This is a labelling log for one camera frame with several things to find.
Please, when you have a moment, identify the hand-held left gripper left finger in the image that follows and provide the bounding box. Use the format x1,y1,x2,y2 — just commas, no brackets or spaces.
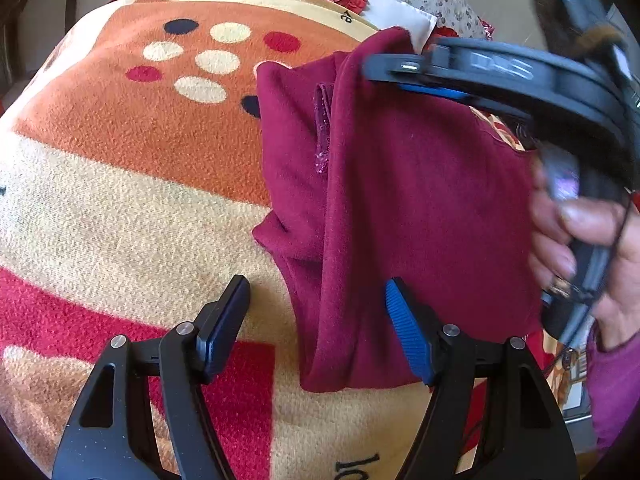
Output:
51,275,251,480

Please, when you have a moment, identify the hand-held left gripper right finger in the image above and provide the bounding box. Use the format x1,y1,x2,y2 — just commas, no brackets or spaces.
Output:
384,277,581,480

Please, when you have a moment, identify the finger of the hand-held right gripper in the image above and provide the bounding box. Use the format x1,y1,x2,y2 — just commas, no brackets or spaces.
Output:
362,50,481,109

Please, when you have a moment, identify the maroon sweatshirt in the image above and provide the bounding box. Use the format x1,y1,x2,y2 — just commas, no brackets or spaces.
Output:
251,26,546,393

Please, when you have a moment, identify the person's right forearm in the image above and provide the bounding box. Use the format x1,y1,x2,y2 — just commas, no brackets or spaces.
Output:
585,322,640,453

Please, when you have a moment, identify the person's right hand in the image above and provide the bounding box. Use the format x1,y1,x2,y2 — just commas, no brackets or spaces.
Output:
527,162,640,353

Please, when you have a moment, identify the white cloth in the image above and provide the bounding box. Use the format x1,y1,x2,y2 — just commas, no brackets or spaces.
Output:
357,0,436,53

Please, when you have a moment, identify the printed fleece blanket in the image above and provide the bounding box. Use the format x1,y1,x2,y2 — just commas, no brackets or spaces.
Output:
0,0,591,480

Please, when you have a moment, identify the dark wooden table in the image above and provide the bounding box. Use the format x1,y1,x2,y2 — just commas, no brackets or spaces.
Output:
0,0,83,106

